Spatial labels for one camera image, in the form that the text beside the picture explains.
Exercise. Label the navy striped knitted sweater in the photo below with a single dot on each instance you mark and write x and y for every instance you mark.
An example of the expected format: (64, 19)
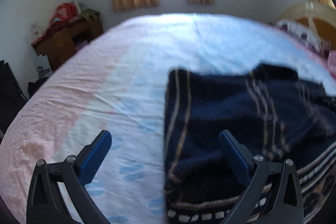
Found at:
(272, 112)

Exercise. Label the brown wooden desk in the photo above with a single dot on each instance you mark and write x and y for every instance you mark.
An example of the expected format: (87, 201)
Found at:
(63, 40)

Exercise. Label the cream and orange headboard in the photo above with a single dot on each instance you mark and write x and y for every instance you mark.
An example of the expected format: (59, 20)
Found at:
(318, 17)

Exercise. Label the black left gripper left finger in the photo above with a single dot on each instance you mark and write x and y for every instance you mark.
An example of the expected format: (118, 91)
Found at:
(45, 203)

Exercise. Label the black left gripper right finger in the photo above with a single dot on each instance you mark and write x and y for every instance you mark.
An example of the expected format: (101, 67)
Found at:
(284, 203)

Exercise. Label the white patterned pillow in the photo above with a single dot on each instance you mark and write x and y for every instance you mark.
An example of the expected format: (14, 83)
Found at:
(303, 34)

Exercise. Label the pink and blue bed sheet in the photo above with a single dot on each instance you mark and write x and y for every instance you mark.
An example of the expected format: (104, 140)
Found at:
(118, 83)

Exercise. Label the white paper bag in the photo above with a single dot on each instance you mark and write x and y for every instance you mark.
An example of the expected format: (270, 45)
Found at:
(43, 66)

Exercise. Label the pink pillow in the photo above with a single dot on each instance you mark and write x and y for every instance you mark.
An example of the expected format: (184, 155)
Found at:
(331, 63)

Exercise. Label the red bag on desk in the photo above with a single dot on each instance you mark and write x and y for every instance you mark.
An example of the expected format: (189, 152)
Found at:
(64, 13)

